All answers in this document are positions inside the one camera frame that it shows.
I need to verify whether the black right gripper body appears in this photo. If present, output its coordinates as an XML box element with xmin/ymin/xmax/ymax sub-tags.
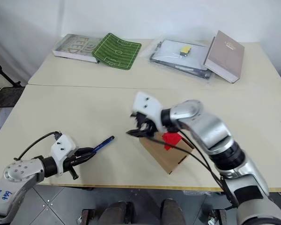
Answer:
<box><xmin>130</xmin><ymin>112</ymin><xmax>158</xmax><ymax>138</ymax></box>

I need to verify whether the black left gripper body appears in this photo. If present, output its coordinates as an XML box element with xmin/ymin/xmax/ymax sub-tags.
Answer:
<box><xmin>63</xmin><ymin>148</ymin><xmax>85</xmax><ymax>180</ymax></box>

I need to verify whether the blue pen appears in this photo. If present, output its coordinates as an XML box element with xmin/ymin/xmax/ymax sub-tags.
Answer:
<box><xmin>91</xmin><ymin>135</ymin><xmax>115</xmax><ymax>153</ymax></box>

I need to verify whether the brown cardboard box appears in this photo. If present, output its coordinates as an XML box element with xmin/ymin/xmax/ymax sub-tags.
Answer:
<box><xmin>138</xmin><ymin>132</ymin><xmax>195</xmax><ymax>175</ymax></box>

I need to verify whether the brown wooden block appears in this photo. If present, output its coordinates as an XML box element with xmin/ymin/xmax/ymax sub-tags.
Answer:
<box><xmin>209</xmin><ymin>209</ymin><xmax>227</xmax><ymax>225</ymax></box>
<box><xmin>81</xmin><ymin>209</ymin><xmax>96</xmax><ymax>225</ymax></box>

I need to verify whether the dark rounded shape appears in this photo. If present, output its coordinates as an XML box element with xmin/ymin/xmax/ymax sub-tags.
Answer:
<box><xmin>102</xmin><ymin>201</ymin><xmax>135</xmax><ymax>225</ymax></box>
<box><xmin>160</xmin><ymin>198</ymin><xmax>187</xmax><ymax>225</ymax></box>

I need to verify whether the green soccer field mat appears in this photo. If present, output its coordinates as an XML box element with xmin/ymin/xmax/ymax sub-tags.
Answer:
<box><xmin>91</xmin><ymin>32</ymin><xmax>142</xmax><ymax>71</ymax></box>

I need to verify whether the plastic sleeve with documents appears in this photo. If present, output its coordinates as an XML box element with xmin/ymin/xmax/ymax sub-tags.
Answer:
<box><xmin>149</xmin><ymin>39</ymin><xmax>213</xmax><ymax>79</ymax></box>

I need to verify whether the clear plastic bag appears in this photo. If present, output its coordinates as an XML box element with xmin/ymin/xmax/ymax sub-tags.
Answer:
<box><xmin>142</xmin><ymin>37</ymin><xmax>216</xmax><ymax>81</ymax></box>

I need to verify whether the crumpled clear plastic wrap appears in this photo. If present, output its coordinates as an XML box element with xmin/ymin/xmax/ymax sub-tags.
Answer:
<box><xmin>182</xmin><ymin>189</ymin><xmax>223</xmax><ymax>195</ymax></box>

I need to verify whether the yellow sponge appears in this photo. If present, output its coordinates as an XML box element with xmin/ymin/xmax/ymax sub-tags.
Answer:
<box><xmin>179</xmin><ymin>45</ymin><xmax>192</xmax><ymax>56</ymax></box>

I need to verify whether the black floor plate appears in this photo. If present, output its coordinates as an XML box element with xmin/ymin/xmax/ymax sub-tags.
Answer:
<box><xmin>0</xmin><ymin>86</ymin><xmax>26</xmax><ymax>109</ymax></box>

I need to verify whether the white thick book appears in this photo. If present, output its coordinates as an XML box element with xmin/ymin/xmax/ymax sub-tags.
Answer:
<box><xmin>52</xmin><ymin>33</ymin><xmax>104</xmax><ymax>64</ymax></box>

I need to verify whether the brown hardcover book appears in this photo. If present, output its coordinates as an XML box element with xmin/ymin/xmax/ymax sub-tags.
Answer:
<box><xmin>203</xmin><ymin>30</ymin><xmax>245</xmax><ymax>84</ymax></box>

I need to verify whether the black tripod stand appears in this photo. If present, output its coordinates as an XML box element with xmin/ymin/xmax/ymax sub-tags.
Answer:
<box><xmin>0</xmin><ymin>60</ymin><xmax>23</xmax><ymax>89</ymax></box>

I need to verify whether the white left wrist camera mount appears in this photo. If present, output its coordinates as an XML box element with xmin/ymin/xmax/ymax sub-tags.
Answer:
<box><xmin>50</xmin><ymin>134</ymin><xmax>77</xmax><ymax>177</ymax></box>

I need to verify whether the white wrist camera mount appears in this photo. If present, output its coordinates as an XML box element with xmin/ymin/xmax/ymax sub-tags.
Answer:
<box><xmin>131</xmin><ymin>91</ymin><xmax>166</xmax><ymax>132</ymax></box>
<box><xmin>50</xmin><ymin>134</ymin><xmax>77</xmax><ymax>177</ymax></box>

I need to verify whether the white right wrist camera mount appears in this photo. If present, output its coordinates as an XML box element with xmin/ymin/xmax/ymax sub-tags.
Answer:
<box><xmin>131</xmin><ymin>91</ymin><xmax>166</xmax><ymax>132</ymax></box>

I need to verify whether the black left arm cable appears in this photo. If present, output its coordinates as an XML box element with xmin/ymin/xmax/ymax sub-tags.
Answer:
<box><xmin>13</xmin><ymin>132</ymin><xmax>62</xmax><ymax>162</ymax></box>

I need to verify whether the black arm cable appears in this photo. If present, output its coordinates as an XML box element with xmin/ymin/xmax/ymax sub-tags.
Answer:
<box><xmin>149</xmin><ymin>130</ymin><xmax>240</xmax><ymax>210</ymax></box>
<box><xmin>13</xmin><ymin>132</ymin><xmax>62</xmax><ymax>162</ymax></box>

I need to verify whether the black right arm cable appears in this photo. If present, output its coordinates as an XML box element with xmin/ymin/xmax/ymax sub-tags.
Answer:
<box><xmin>149</xmin><ymin>130</ymin><xmax>240</xmax><ymax>210</ymax></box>

